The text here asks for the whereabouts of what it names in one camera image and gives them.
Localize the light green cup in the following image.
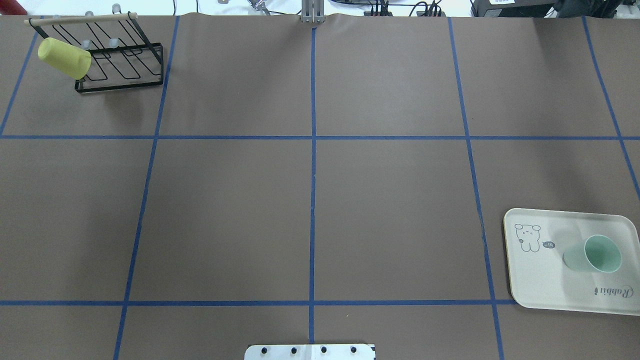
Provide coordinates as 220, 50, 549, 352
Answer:
562, 234, 623, 274

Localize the yellow cup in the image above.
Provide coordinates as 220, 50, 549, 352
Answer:
38, 37, 93, 80

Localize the cream rabbit tray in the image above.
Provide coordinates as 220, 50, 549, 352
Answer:
503, 208, 640, 316

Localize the red cylinder bottle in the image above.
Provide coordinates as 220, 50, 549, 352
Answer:
0, 0, 28, 16

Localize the aluminium frame post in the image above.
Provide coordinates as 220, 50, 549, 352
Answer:
300, 0, 326, 24

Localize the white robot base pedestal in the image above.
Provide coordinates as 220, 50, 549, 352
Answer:
244, 343, 377, 360

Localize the black wire cup rack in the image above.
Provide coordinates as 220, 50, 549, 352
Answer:
28, 6, 165, 94

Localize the wooden rack handle rod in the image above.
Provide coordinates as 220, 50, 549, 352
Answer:
23, 12, 138, 27

